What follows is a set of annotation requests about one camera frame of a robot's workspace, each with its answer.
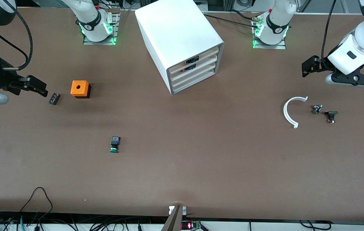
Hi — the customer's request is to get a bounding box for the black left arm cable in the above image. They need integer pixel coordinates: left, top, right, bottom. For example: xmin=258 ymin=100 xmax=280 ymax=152
xmin=321 ymin=0 xmax=337 ymax=63

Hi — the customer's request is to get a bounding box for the orange box with hole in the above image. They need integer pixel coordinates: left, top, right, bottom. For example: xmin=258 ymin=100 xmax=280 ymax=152
xmin=70 ymin=80 xmax=91 ymax=99

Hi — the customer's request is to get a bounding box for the white curved plastic arc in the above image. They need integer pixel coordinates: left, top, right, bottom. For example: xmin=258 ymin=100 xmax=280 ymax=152
xmin=283 ymin=96 xmax=309 ymax=129

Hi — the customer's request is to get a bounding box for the thin black looped cable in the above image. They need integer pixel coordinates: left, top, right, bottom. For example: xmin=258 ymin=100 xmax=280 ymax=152
xmin=20 ymin=187 xmax=53 ymax=222

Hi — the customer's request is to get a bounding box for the camera mount post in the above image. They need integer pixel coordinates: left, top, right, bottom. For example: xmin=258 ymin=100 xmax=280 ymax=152
xmin=161 ymin=205 xmax=187 ymax=231

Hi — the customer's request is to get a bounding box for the black button holder part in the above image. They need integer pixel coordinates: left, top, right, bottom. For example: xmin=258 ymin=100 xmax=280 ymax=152
xmin=325 ymin=111 xmax=339 ymax=124

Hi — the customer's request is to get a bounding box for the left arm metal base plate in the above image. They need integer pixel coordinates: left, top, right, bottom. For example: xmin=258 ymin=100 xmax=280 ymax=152
xmin=252 ymin=14 xmax=287 ymax=49

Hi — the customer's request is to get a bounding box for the black cable to arm base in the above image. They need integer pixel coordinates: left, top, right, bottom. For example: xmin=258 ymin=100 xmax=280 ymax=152
xmin=204 ymin=11 xmax=259 ymax=28

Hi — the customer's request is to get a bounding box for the device with red display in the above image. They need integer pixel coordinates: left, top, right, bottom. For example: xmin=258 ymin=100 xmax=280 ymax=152
xmin=181 ymin=221 xmax=202 ymax=230

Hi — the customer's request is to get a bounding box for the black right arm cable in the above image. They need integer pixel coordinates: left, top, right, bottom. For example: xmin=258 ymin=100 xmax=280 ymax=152
xmin=0 ymin=6 xmax=34 ymax=70

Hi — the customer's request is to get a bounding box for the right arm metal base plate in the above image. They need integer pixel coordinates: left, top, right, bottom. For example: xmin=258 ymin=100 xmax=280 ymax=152
xmin=83 ymin=12 xmax=120 ymax=46

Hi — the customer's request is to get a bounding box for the green push button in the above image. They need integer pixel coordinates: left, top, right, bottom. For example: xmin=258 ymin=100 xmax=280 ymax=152
xmin=109 ymin=136 xmax=121 ymax=153

